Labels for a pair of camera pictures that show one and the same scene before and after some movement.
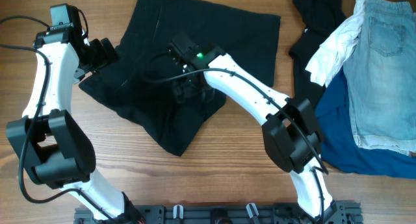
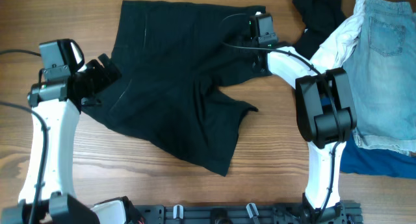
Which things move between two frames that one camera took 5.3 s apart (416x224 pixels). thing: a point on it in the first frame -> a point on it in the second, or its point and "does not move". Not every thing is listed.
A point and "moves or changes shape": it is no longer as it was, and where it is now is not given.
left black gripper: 104,58 -> 105,80
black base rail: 338,213 does not move
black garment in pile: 322,12 does not move
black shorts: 140,84 moves or changes shape
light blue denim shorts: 381,75 does not move
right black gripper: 187,88 -> 248,42
